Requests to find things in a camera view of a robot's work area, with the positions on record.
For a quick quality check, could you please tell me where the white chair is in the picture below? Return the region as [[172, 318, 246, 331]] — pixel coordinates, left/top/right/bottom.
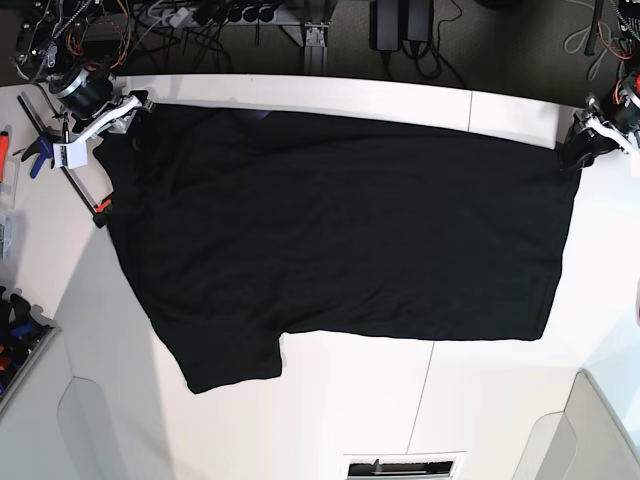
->
[[57, 376, 129, 479], [513, 370, 639, 480]]

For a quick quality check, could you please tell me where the aluminium frame post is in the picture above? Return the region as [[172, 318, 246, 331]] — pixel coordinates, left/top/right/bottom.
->
[[281, 23, 328, 76]]

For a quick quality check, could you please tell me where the grey bin of clamps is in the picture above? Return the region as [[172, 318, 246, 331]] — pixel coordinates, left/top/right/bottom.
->
[[1, 286, 58, 404]]

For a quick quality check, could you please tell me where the left white chair back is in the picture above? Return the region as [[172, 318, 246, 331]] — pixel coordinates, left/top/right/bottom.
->
[[57, 376, 129, 479]]

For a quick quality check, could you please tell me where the grey coiled cable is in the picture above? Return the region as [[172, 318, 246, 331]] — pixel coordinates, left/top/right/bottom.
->
[[563, 19, 616, 84]]

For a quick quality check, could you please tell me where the black t-shirt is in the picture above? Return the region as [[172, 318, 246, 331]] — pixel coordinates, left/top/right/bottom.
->
[[94, 104, 580, 394]]

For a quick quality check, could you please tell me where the right white chair back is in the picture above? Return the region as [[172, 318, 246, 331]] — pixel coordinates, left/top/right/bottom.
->
[[513, 370, 639, 480]]

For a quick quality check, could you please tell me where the clear plastic organizer box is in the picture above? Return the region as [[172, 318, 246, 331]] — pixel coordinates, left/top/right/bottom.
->
[[1, 156, 20, 260]]

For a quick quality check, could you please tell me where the blue orange bar clamp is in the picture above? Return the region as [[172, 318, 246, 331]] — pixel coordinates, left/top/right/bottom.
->
[[12, 95, 115, 230]]

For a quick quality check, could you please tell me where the white power strip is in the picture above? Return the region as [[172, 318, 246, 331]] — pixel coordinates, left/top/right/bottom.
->
[[147, 5, 193, 29]]

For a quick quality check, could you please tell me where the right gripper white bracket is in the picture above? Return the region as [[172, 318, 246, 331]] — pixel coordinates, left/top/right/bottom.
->
[[49, 69, 154, 152]]

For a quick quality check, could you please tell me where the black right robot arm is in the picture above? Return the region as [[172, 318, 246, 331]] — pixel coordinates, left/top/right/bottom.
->
[[13, 1, 154, 153]]

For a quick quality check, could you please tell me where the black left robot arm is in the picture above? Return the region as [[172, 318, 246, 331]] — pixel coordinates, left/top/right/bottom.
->
[[559, 1, 639, 171]]

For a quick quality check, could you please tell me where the black power adapter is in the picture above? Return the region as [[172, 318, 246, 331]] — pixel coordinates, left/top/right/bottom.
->
[[369, 0, 435, 52]]

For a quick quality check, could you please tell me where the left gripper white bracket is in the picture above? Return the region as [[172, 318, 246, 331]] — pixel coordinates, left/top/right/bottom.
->
[[557, 74, 640, 174]]

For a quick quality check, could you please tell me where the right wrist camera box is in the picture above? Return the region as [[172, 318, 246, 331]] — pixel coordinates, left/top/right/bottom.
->
[[52, 143, 88, 169]]

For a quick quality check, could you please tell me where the orange handled tool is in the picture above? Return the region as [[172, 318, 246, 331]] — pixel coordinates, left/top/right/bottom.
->
[[0, 130, 9, 182]]

